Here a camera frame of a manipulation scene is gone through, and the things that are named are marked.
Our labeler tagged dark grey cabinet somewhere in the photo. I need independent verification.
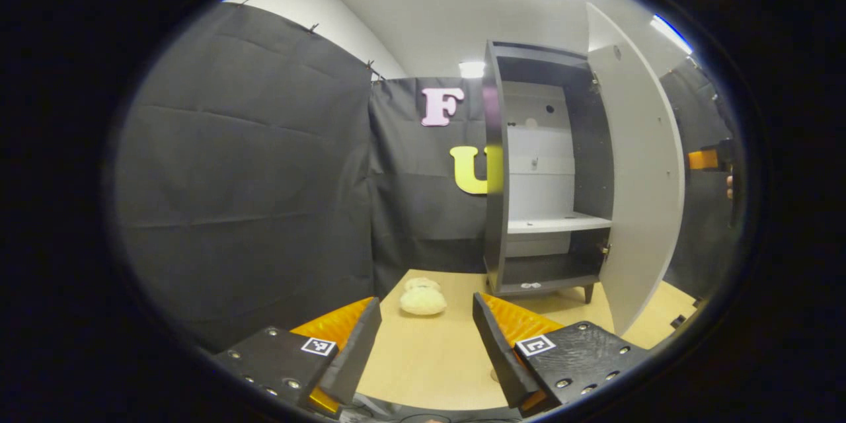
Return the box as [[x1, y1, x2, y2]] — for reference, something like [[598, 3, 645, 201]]
[[482, 40, 615, 305]]

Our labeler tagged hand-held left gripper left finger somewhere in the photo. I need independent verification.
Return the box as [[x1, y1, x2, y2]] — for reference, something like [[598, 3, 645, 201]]
[[211, 297, 383, 418]]

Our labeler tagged black backdrop cloth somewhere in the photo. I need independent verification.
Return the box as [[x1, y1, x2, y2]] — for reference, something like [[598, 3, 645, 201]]
[[112, 2, 744, 352]]

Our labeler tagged cream plush toy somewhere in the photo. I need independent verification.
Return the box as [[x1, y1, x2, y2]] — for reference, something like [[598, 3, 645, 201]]
[[399, 278, 448, 317]]

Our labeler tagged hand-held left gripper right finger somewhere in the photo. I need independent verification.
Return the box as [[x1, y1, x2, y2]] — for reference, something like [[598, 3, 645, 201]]
[[472, 291, 652, 418]]

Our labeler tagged white cabinet shelf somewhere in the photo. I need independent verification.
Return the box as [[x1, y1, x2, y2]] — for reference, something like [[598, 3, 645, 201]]
[[507, 211, 613, 235]]

